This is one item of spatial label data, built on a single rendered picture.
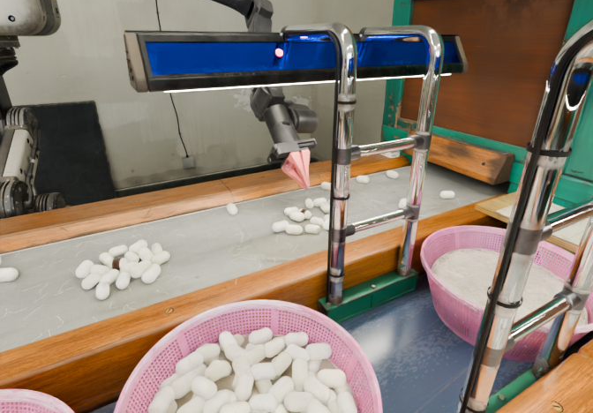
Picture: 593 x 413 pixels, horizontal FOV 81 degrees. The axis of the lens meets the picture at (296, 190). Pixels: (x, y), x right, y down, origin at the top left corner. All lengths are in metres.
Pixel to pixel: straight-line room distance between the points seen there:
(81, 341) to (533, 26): 0.98
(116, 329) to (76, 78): 2.23
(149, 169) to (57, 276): 2.11
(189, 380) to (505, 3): 0.95
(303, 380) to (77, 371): 0.26
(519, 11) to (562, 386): 0.74
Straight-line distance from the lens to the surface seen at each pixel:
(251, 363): 0.48
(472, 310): 0.57
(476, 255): 0.74
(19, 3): 1.12
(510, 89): 0.97
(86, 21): 2.63
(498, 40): 1.00
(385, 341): 0.60
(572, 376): 0.52
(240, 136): 2.89
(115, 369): 0.53
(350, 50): 0.44
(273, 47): 0.56
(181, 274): 0.63
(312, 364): 0.48
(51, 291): 0.68
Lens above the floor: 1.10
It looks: 23 degrees down
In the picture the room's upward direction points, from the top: straight up
